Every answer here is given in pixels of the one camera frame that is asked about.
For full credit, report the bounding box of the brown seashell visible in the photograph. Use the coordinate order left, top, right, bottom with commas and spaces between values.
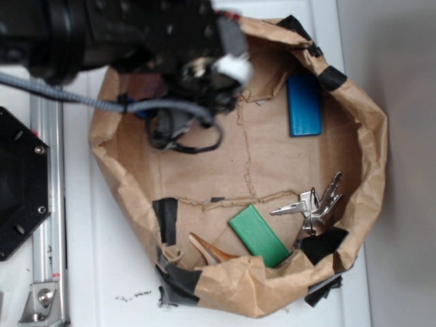
189, 233, 238, 266

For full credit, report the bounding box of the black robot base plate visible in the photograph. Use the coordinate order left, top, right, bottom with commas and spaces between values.
0, 107, 50, 262

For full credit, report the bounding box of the grey braided cable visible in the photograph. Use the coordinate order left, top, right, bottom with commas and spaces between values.
0, 71, 215, 129

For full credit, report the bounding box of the blue wooden block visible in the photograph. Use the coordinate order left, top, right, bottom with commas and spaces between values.
287, 75, 322, 137

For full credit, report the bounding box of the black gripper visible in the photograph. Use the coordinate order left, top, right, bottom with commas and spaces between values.
82, 1, 252, 114

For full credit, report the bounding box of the silver key bunch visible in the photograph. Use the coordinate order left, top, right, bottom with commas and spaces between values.
270, 172, 343, 240

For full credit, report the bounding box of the black thin cable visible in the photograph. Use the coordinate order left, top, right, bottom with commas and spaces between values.
144, 105, 224, 155

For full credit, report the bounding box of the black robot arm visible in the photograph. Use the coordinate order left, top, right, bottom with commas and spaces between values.
1, 1, 252, 113

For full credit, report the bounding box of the brown paper bag bin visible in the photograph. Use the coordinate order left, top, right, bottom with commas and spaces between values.
89, 17, 388, 317

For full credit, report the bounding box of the green wooden block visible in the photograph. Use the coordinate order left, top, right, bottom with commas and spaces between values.
229, 204, 290, 268

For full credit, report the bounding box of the aluminium frame rail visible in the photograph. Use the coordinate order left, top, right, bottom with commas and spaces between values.
18, 95, 70, 326

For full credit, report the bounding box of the metal corner bracket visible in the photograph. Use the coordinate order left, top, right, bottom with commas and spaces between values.
17, 281, 61, 326

